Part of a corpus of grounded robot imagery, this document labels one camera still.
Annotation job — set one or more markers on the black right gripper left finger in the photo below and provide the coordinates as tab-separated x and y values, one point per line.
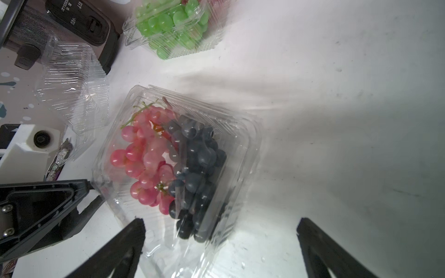
119	258

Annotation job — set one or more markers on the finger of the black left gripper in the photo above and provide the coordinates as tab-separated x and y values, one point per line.
38	215

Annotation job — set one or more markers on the brown snack packet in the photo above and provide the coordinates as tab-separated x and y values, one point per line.
62	156

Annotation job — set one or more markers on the clear clamshell container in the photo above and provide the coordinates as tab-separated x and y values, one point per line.
213	35
164	254
74	86

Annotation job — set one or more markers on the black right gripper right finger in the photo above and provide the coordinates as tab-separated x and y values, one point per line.
325	258

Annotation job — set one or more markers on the green grape bunch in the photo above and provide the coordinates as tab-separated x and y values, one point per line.
167	25

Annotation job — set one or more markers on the silver rice cooker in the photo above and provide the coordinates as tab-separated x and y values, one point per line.
26	26

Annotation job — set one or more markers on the black grape bunch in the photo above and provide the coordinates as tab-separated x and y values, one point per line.
196	177

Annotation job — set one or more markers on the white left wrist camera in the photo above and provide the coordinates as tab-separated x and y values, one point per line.
25	160

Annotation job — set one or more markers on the pink red grape bunch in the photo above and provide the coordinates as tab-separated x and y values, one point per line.
149	156

